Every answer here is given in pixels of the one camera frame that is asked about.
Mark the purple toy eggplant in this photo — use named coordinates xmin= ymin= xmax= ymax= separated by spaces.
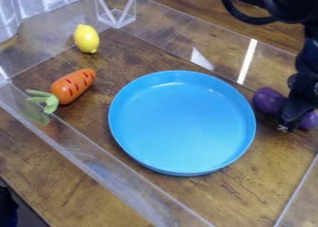
xmin=252 ymin=87 xmax=318 ymax=130

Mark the yellow toy lemon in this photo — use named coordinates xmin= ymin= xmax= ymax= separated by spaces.
xmin=73 ymin=24 xmax=99 ymax=54

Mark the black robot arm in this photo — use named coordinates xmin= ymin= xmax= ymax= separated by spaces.
xmin=264 ymin=0 xmax=318 ymax=131

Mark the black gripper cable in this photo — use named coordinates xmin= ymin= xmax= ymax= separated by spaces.
xmin=218 ymin=0 xmax=279 ymax=26

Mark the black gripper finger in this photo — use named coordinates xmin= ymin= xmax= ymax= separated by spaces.
xmin=278 ymin=96 xmax=318 ymax=132

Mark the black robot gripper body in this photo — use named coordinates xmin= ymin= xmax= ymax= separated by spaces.
xmin=287 ymin=37 xmax=318 ymax=108

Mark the orange toy carrot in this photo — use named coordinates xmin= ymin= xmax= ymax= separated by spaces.
xmin=27 ymin=68 xmax=97 ymax=114

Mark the clear acrylic front barrier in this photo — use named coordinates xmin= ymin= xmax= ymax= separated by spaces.
xmin=0 ymin=79 xmax=214 ymax=227

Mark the blue round tray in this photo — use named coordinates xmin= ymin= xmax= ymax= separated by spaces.
xmin=108 ymin=71 xmax=256 ymax=177

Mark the clear acrylic corner bracket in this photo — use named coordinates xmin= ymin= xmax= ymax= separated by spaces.
xmin=95 ymin=0 xmax=136 ymax=29

